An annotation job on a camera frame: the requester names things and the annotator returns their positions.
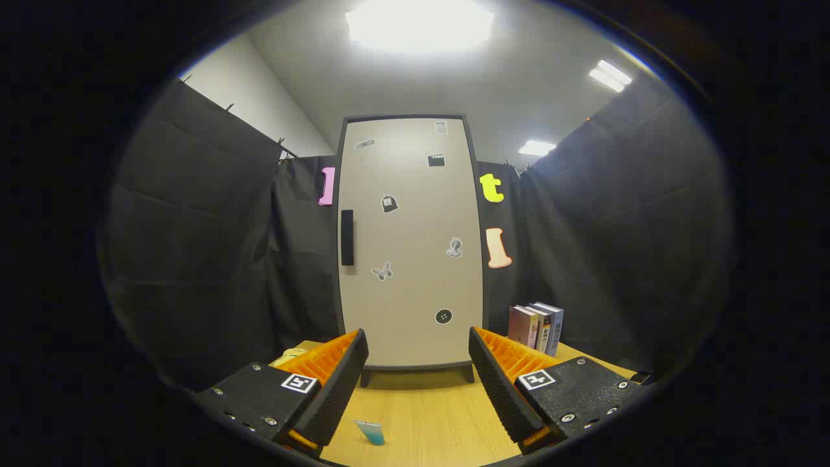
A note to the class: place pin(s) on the pink cover book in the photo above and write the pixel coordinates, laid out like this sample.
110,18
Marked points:
521,327

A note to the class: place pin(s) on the blue grey book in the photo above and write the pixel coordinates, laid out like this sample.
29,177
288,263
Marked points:
555,331

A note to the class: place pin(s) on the beige cabinet door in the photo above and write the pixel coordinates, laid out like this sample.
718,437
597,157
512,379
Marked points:
415,214

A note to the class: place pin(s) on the black backdrop cloth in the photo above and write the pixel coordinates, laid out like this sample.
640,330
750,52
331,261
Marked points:
207,259

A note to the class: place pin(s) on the large square ceiling light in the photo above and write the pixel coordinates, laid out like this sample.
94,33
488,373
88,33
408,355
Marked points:
421,23

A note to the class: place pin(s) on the small ceiling light panel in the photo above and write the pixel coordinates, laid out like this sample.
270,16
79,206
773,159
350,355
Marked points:
537,148

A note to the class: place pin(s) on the white spine book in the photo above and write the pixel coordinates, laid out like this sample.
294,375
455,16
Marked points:
542,334

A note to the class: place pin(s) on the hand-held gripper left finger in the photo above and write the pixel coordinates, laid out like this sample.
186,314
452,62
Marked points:
337,389

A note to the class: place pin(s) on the yellow plush toy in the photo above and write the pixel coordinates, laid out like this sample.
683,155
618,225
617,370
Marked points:
292,354

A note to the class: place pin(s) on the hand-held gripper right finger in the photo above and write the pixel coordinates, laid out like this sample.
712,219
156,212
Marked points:
496,389

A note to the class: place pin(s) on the white blue squeeze tube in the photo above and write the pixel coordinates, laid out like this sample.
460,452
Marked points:
373,433

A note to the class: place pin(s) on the dark grey cabinet body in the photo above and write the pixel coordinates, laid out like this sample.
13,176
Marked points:
366,377

